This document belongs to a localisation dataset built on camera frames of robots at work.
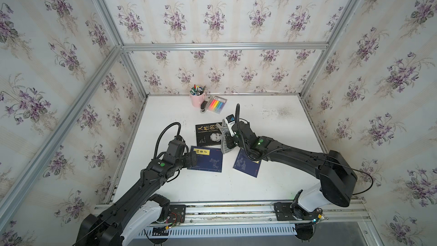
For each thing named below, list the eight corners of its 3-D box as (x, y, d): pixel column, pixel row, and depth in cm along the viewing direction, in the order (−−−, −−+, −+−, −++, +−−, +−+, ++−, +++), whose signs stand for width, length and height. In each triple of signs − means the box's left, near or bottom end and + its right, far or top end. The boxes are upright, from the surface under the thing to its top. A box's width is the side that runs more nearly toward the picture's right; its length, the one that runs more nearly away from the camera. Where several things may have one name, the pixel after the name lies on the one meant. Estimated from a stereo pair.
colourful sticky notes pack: (207, 110, 114) (206, 108, 113) (214, 97, 122) (214, 95, 121) (220, 114, 112) (220, 112, 110) (226, 101, 120) (227, 99, 118)
